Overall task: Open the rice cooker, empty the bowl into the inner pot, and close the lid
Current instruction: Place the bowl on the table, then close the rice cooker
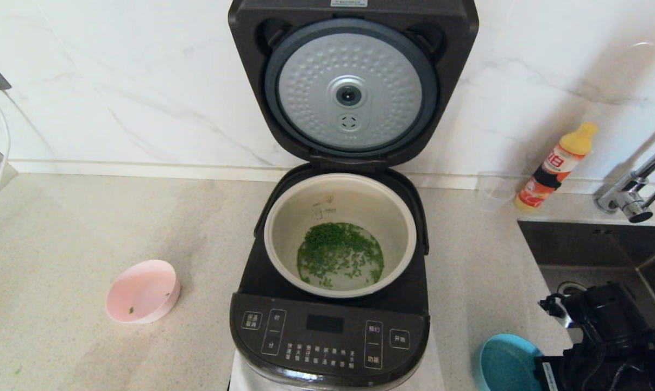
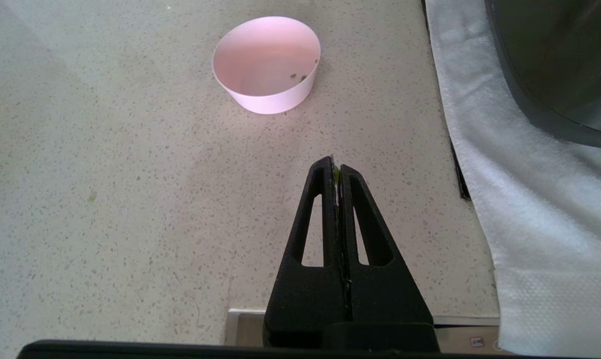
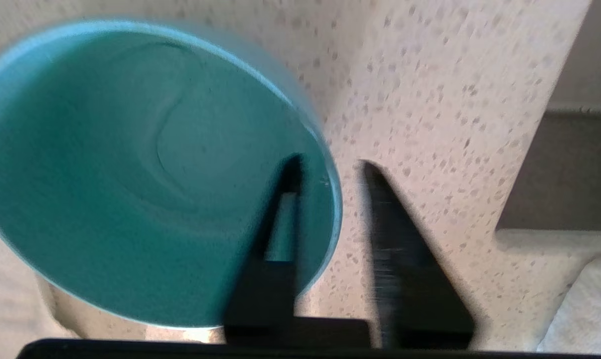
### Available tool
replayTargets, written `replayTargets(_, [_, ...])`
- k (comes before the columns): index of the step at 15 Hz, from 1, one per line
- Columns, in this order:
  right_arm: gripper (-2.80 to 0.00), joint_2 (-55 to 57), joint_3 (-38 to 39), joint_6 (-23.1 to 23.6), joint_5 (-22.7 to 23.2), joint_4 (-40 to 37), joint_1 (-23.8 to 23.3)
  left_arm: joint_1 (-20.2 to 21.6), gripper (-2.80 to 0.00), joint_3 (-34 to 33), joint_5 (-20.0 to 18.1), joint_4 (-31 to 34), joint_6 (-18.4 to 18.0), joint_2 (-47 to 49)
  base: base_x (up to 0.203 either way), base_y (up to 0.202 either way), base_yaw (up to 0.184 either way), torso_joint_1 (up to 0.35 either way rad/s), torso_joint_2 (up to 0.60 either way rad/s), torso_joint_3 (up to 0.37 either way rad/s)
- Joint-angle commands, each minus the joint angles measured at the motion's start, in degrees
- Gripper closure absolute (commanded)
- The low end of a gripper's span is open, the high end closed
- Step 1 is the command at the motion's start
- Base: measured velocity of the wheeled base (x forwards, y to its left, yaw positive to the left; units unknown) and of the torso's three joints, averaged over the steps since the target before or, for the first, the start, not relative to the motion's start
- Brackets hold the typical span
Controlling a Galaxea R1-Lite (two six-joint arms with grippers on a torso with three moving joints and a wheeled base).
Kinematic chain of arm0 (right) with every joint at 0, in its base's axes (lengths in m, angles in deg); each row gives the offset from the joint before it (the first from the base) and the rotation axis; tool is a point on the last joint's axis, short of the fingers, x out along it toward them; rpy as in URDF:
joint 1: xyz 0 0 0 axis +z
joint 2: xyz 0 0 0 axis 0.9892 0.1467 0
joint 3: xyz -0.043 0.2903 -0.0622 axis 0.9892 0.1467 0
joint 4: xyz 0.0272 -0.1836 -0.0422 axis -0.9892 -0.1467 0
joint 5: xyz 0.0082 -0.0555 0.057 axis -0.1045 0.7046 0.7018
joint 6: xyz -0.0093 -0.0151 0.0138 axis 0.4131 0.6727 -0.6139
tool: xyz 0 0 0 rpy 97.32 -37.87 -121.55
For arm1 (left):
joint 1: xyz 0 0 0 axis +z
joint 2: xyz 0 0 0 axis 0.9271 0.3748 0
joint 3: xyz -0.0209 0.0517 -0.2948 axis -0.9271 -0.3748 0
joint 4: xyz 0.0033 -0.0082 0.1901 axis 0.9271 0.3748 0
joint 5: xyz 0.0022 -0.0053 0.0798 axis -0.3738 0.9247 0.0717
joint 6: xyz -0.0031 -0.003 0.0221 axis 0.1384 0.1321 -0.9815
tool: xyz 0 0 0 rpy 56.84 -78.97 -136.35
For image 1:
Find light blue bowl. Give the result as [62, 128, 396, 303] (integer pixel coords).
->
[473, 333, 545, 391]

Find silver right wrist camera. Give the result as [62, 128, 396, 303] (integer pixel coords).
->
[553, 305, 577, 330]

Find orange bottle with yellow cap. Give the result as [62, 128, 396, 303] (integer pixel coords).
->
[514, 122, 599, 212]

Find green pellets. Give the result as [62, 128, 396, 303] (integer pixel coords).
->
[296, 222, 386, 289]

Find pink bowl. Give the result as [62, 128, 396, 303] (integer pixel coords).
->
[105, 260, 180, 325]

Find clear plastic cup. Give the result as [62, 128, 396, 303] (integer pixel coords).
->
[477, 172, 517, 213]

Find stainless steel sink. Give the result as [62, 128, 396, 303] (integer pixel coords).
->
[518, 220, 655, 391]

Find chrome faucet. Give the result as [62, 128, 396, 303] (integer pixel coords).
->
[595, 136, 655, 224]

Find beige inner pot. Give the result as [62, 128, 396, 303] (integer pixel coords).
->
[263, 173, 418, 299]

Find black camera usb cable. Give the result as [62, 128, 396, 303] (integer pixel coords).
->
[538, 293, 567, 317]

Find black rice cooker body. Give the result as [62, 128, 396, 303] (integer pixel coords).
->
[229, 163, 431, 391]

